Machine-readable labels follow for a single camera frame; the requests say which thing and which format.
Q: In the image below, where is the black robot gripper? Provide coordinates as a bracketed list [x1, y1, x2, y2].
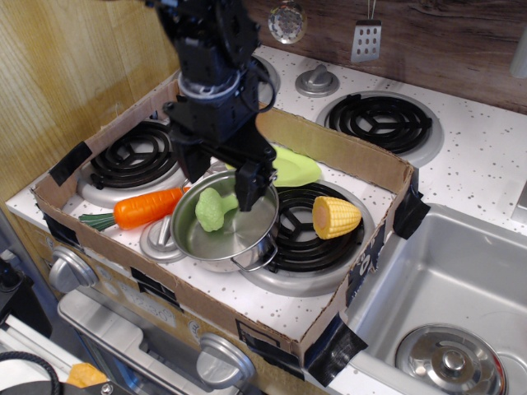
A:
[164, 72, 276, 211]

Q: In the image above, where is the green toy broccoli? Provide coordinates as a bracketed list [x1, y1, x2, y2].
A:
[194, 188, 238, 232]

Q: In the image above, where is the small steel pot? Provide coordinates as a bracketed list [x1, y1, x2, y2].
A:
[170, 170, 279, 272]

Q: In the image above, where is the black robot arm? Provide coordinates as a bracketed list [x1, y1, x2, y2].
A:
[145, 1, 276, 211]

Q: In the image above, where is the green plastic plate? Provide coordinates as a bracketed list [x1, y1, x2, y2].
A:
[222, 144, 321, 187]

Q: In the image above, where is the front left stove burner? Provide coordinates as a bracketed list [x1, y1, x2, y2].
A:
[77, 120, 190, 209]

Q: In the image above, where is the stove burner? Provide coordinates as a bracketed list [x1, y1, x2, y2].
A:
[177, 53, 282, 105]
[242, 180, 375, 297]
[77, 120, 190, 209]
[316, 91, 444, 168]

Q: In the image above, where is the orange toy carrot with leaves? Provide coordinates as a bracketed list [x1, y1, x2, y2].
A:
[79, 187, 190, 231]

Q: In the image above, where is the silver front stove knob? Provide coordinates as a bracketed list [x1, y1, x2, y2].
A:
[140, 216, 186, 264]

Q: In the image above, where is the silver stove knob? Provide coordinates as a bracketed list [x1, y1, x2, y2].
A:
[296, 65, 340, 98]
[140, 216, 186, 264]

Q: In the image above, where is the back left stove burner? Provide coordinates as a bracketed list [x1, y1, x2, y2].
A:
[177, 53, 282, 105]

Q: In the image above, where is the yellow toy corn cob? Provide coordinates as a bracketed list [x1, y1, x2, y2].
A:
[312, 196, 362, 239]

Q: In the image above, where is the front right stove burner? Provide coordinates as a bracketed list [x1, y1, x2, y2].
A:
[242, 180, 375, 297]

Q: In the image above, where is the silver back stove knob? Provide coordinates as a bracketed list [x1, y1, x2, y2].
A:
[296, 65, 340, 98]

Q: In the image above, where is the brown cardboard fence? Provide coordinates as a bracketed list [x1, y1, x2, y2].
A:
[32, 81, 418, 394]

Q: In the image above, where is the hanging silver strainer ladle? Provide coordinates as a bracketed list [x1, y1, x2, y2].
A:
[268, 1, 307, 44]

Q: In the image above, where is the back right stove burner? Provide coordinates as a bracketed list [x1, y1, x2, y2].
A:
[316, 91, 444, 168]

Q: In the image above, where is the left oven knob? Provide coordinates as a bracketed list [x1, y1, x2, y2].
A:
[49, 246, 99, 294]

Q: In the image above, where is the oven knob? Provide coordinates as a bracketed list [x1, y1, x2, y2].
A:
[196, 332, 256, 389]
[49, 246, 99, 294]

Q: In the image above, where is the hanging silver slotted spatula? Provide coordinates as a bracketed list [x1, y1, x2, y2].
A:
[351, 1, 382, 63]

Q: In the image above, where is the right oven knob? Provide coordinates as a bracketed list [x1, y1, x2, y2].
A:
[196, 332, 256, 389]

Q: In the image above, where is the yellow sponge piece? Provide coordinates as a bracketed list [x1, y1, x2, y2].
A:
[66, 362, 108, 388]

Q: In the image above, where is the steel sink basin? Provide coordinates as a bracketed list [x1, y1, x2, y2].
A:
[347, 205, 526, 394]

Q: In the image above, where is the steel pot lid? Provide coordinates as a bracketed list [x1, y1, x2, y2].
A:
[394, 324, 508, 394]

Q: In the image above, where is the silver oven door handle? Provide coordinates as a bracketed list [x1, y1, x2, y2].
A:
[58, 290, 213, 394]

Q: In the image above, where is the black cable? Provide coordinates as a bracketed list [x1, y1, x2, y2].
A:
[0, 351, 63, 395]

